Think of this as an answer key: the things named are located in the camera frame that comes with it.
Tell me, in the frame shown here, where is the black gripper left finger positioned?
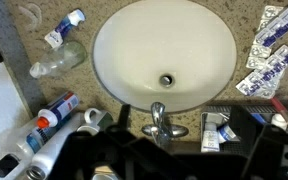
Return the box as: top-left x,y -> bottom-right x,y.
106,103 -> 133,143

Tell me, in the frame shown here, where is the metal sink drain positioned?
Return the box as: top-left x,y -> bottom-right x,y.
159,73 -> 176,88

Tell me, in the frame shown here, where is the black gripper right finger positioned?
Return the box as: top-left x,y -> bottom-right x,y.
229,105 -> 263,168

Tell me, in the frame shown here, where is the white oval sink basin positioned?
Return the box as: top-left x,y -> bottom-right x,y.
92,0 -> 238,114

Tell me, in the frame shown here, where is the red handled tool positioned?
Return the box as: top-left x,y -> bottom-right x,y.
270,96 -> 288,128

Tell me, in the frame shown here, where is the white ceramic mug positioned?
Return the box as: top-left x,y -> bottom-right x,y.
76,107 -> 115,135

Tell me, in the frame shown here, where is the tall white plastic bottle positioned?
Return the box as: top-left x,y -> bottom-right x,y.
25,112 -> 86,180

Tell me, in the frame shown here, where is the white bottle with black cap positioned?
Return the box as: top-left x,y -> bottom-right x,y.
0,114 -> 47,179

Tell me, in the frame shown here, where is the chrome faucet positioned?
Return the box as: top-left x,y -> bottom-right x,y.
141,101 -> 190,148

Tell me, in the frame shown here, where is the spray can with orange cap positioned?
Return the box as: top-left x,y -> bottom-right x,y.
35,91 -> 81,130

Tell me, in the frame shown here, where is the white cream tube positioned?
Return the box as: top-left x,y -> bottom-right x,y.
200,121 -> 219,154

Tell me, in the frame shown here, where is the black toiletry tray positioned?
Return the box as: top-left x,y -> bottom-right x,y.
200,104 -> 288,155

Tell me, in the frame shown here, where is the clear soap bottle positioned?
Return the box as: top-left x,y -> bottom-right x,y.
29,41 -> 88,79

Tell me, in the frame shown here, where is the small blue white tube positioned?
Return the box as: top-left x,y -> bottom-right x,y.
217,123 -> 239,145

